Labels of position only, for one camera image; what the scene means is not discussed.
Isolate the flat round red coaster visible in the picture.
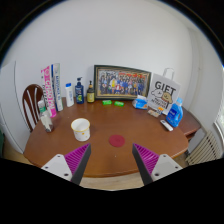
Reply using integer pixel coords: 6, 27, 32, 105
108, 134, 126, 148

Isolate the tall white and blue box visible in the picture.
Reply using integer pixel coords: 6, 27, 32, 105
50, 62, 64, 112

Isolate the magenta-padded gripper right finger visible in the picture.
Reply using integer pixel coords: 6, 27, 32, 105
132, 143, 184, 186

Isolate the white remote control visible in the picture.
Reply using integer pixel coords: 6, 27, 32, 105
159, 119, 174, 132

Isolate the blue tissue pack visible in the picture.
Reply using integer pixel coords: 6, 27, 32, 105
131, 95, 149, 110

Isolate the dark wooden chair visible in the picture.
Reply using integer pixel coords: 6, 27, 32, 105
21, 83, 44, 133

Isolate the tall pink and white box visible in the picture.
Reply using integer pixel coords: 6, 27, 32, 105
40, 65, 58, 118

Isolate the white yellow-rimmed cup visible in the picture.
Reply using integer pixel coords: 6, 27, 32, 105
70, 117, 91, 142

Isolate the white bottle with blue cap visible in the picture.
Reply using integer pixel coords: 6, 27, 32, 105
64, 82, 75, 108

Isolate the small beige box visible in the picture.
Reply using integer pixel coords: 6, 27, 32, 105
146, 106, 164, 119

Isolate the white radiator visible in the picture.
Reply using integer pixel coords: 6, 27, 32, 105
185, 130, 221, 166

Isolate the framed group photo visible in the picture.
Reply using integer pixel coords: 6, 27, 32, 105
93, 64, 152, 101

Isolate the blue detergent bottle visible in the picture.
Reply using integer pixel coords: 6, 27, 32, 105
165, 97, 184, 128

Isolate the clear green-labelled water bottle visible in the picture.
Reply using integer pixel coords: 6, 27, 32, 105
37, 99, 55, 133

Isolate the white paper gift bag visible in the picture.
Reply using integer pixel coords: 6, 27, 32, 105
146, 67, 182, 116

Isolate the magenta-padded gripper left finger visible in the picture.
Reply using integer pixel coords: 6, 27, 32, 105
41, 143, 92, 186

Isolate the dark blue pump bottle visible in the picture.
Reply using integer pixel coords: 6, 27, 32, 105
74, 77, 85, 105

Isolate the yellow-labelled dark pump bottle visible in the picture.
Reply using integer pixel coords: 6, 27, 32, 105
86, 80, 96, 104

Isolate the white refrigerator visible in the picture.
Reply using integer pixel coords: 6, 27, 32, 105
0, 60, 31, 154

